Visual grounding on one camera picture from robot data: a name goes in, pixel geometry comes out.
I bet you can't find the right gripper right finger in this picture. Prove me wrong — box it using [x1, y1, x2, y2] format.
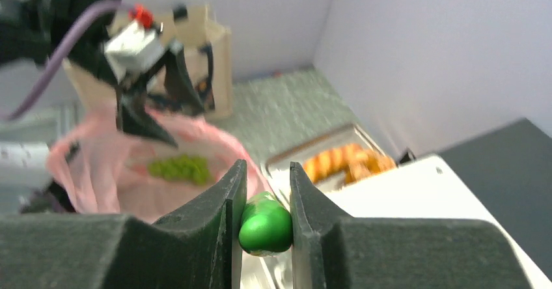
[290, 162, 531, 288]

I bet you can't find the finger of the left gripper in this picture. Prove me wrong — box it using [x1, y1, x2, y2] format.
[164, 51, 205, 117]
[116, 93, 178, 148]

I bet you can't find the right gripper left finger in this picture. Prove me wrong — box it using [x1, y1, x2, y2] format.
[1, 159, 247, 288]

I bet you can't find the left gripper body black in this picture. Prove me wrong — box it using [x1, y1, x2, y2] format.
[77, 0, 186, 106]

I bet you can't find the pink plastic grocery bag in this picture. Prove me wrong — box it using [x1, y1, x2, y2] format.
[46, 104, 269, 223]

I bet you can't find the orange breaded food piece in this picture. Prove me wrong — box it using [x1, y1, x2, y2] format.
[344, 149, 396, 185]

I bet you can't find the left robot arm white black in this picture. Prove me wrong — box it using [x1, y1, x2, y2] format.
[1, 0, 204, 145]

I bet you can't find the beige canvas tote bag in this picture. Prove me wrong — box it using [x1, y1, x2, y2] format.
[62, 5, 233, 120]

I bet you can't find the green grapes bunch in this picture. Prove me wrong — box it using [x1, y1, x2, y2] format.
[147, 154, 212, 186]

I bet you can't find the bread loaf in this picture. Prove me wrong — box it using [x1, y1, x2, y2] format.
[302, 143, 365, 184]

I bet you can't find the metal baking tray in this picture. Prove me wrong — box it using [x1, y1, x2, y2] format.
[261, 122, 384, 191]

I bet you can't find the dark grey back panel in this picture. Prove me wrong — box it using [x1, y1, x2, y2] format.
[439, 119, 551, 277]

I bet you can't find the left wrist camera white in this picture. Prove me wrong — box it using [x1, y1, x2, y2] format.
[103, 20, 165, 83]

